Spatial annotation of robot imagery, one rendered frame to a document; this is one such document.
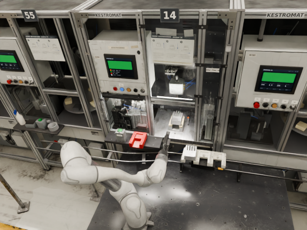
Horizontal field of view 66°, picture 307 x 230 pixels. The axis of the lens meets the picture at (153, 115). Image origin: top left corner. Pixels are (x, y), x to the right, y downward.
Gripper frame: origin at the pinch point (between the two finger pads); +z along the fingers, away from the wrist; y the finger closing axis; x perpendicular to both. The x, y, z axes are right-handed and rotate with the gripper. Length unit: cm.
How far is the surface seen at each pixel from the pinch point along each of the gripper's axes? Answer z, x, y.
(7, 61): 18, 144, 50
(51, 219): -38, 128, -112
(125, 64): 18, 34, 54
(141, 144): 3.4, 25.2, -16.1
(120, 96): 16, 43, 24
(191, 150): 8.0, -18.3, -19.4
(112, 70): 18, 46, 48
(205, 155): 9.8, -30.5, -25.8
